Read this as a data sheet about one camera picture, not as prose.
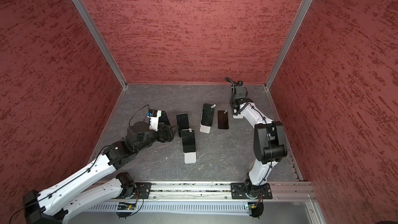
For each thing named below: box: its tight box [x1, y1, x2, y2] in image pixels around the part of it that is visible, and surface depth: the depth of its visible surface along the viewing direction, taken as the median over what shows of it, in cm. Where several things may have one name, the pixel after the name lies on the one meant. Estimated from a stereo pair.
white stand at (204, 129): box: [199, 124, 211, 134], surface depth 97 cm
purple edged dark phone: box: [217, 110, 229, 130], surface depth 105 cm
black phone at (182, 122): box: [175, 112, 190, 138], surface depth 89 cm
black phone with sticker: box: [201, 102, 217, 127], surface depth 92 cm
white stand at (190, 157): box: [183, 151, 197, 164], surface depth 85 cm
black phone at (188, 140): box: [180, 129, 196, 153], surface depth 81 cm
